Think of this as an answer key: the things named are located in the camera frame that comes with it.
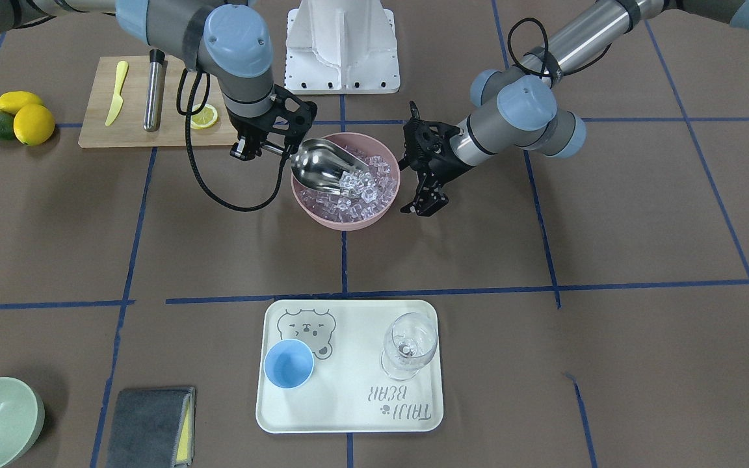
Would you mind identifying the pink bowl of ice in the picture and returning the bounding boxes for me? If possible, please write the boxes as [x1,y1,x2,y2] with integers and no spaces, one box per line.
[291,131,401,231]

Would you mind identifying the steel ice scoop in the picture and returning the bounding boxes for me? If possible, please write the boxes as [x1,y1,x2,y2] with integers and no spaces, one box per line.
[261,138,371,198]

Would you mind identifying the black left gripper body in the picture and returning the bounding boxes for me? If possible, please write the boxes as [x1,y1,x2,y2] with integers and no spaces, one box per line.
[399,101,473,192]

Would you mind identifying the lemon slice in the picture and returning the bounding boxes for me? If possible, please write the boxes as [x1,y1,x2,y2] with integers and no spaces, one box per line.
[189,103,219,130]

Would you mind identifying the cream serving tray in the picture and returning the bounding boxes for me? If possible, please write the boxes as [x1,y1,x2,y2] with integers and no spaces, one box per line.
[256,300,445,433]

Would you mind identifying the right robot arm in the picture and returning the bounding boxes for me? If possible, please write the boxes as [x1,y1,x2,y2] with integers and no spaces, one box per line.
[0,1,316,161]

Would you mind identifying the yellow lemon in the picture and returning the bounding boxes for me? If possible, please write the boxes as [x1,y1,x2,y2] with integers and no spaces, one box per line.
[13,104,56,146]
[0,90,44,116]

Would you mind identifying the yellow lemon back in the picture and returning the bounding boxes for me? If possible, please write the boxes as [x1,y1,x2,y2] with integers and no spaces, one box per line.
[0,90,44,116]

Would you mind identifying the yellow plastic knife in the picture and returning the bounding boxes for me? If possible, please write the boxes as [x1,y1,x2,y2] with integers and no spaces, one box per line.
[104,61,129,127]

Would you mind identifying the grey folded cloth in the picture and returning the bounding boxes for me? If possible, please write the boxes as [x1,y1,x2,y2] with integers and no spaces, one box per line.
[106,386,196,467]

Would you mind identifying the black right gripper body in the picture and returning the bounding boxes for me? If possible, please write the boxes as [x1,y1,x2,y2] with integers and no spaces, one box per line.
[231,86,318,162]

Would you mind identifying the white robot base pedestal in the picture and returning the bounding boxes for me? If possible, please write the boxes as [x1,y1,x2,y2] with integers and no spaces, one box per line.
[283,1,401,95]

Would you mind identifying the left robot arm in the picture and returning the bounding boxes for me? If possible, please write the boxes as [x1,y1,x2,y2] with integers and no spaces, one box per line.
[399,1,749,217]

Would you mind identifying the yellow lemon front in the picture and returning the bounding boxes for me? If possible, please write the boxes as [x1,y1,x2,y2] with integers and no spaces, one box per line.
[13,104,56,146]

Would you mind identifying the wooden cutting board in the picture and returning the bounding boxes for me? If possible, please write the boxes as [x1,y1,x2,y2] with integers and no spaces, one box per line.
[78,55,237,149]

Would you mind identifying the steel rolling pin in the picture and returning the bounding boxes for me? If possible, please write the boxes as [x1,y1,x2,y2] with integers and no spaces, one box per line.
[142,49,166,133]

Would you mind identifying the clear wine glass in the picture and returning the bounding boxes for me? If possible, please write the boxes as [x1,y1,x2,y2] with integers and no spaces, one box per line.
[380,312,439,380]

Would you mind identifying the blue plastic cup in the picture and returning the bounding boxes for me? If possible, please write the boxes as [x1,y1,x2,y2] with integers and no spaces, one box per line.
[262,339,315,390]

